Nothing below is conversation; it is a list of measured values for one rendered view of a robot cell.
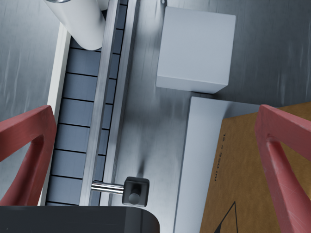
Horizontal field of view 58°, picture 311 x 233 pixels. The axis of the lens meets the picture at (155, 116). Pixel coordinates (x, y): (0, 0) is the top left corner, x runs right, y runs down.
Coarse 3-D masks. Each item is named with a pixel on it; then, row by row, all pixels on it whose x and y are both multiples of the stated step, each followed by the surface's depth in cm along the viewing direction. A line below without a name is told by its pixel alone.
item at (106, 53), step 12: (108, 12) 34; (108, 24) 34; (108, 36) 34; (108, 48) 34; (108, 60) 34; (108, 72) 34; (96, 84) 34; (96, 96) 34; (96, 108) 34; (96, 120) 33; (96, 132) 33; (96, 144) 33; (96, 156) 34; (84, 168) 33; (84, 180) 33; (84, 192) 33; (84, 204) 33
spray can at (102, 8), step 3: (99, 0) 39; (102, 0) 39; (105, 0) 40; (108, 0) 40; (99, 3) 40; (102, 3) 40; (105, 3) 40; (102, 6) 41; (105, 6) 41; (102, 9) 42; (105, 9) 42
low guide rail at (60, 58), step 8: (64, 32) 39; (64, 40) 39; (56, 48) 39; (64, 48) 39; (56, 56) 39; (64, 56) 39; (56, 64) 39; (64, 64) 40; (56, 72) 38; (64, 72) 40; (56, 80) 38; (56, 88) 38; (56, 96) 38; (48, 104) 38; (56, 104) 39; (56, 112) 39; (56, 120) 39; (48, 168) 39; (48, 176) 39; (40, 200) 37
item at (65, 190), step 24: (120, 0) 43; (120, 24) 43; (72, 48) 43; (120, 48) 42; (72, 72) 42; (96, 72) 42; (72, 96) 42; (72, 120) 42; (72, 144) 41; (72, 168) 41; (96, 168) 41; (48, 192) 41; (72, 192) 41; (96, 192) 41
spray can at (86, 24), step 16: (48, 0) 26; (64, 0) 26; (80, 0) 28; (96, 0) 32; (64, 16) 30; (80, 16) 30; (96, 16) 33; (80, 32) 34; (96, 32) 36; (96, 48) 41
